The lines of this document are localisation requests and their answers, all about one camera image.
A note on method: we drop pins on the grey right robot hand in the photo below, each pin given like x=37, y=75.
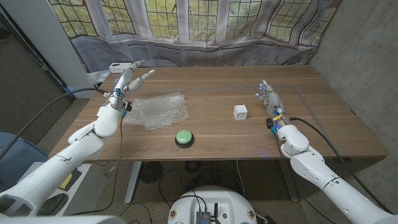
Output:
x=273, y=102

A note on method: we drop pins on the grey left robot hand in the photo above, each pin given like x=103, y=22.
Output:
x=119, y=88

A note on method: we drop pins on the clear bubble wrap sheet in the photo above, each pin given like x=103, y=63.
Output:
x=161, y=109

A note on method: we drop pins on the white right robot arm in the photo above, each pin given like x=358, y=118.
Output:
x=311, y=168

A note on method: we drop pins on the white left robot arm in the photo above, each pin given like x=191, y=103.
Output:
x=46, y=174

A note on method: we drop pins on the small white block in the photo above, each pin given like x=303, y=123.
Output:
x=240, y=112

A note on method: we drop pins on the white power strip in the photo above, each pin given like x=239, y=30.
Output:
x=119, y=68

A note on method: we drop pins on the green button, black base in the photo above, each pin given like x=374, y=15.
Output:
x=184, y=137

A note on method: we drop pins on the printed window backdrop cloth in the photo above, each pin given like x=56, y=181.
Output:
x=202, y=53

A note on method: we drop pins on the round black floor fan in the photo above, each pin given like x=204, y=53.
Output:
x=150, y=171

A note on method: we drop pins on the white table leg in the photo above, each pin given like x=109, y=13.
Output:
x=133, y=180

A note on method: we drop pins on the white floor platform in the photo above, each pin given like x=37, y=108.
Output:
x=90, y=183

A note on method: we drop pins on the yellow black foot pedal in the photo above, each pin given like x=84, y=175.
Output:
x=66, y=181

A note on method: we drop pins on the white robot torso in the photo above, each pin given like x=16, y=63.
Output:
x=214, y=199

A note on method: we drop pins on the person in blue jeans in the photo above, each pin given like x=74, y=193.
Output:
x=18, y=155

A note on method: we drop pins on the grey electronics box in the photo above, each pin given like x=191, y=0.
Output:
x=202, y=217

